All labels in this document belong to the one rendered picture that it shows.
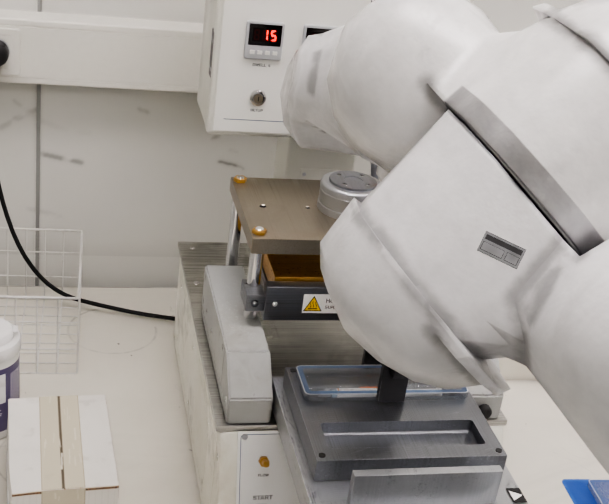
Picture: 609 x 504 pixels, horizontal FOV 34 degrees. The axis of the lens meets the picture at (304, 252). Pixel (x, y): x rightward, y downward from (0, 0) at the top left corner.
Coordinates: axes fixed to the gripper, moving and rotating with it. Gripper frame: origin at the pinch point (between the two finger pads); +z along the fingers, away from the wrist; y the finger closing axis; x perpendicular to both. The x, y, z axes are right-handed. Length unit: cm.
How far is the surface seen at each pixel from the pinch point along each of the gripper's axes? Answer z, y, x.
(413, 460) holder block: 3.7, 12.6, -0.1
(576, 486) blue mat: 27.9, -10.9, 35.1
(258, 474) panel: 14.9, 0.4, -12.6
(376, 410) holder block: 3.4, 4.5, -1.8
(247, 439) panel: 11.3, -1.3, -14.0
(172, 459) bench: 27.9, -19.1, -19.7
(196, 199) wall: 12, -68, -13
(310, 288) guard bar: -2.5, -11.3, -6.4
